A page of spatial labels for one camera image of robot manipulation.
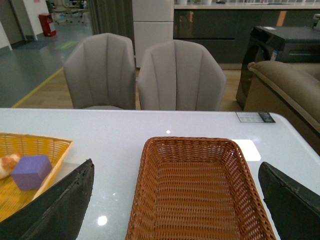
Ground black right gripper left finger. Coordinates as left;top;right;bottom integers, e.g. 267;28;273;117
0;159;95;240

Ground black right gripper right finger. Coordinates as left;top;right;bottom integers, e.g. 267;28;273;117
258;161;320;240

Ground brown wicker basket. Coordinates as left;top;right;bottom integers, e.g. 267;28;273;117
125;136;275;240

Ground yellow wicker basket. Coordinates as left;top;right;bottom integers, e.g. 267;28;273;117
0;132;73;221

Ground purple foam cube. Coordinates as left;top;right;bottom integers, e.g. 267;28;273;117
10;155;52;191

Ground orange white plush toy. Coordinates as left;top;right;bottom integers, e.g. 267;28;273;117
0;152;22;180

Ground black white table label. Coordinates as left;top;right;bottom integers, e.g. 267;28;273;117
236;112;276;123

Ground beige sofa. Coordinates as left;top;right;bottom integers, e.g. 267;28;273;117
243;60;320;149

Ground left grey upholstered chair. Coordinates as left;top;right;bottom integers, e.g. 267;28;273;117
63;33;136;110

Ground grey upholstered chair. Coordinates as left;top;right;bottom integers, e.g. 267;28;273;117
63;33;136;110
137;40;227;111

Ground black appliance cabinet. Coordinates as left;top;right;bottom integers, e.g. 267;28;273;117
235;26;320;109

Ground right grey upholstered chair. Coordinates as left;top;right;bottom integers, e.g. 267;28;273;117
137;40;227;111

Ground dark kitchen counter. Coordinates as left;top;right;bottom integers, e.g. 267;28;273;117
173;0;320;69

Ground grey curtain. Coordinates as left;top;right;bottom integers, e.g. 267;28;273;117
87;0;134;41

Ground white refrigerator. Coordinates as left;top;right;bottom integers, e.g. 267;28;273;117
132;0;174;68

